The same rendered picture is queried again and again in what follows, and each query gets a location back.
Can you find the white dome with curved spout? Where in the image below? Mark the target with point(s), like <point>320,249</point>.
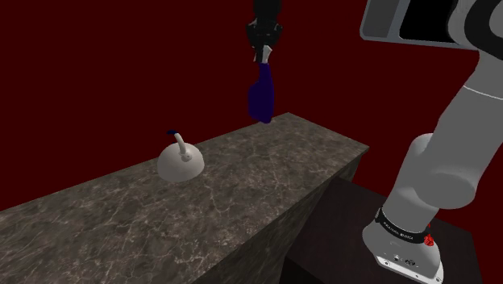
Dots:
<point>179,165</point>

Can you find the dark blue spray bottle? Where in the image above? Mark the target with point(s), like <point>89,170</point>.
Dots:
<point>261,96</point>

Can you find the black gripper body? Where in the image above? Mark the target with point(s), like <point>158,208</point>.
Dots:
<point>265,27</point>

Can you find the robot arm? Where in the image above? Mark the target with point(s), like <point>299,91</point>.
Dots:
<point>444,165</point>

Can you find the dark robot stand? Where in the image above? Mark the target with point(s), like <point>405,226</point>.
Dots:
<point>338,236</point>

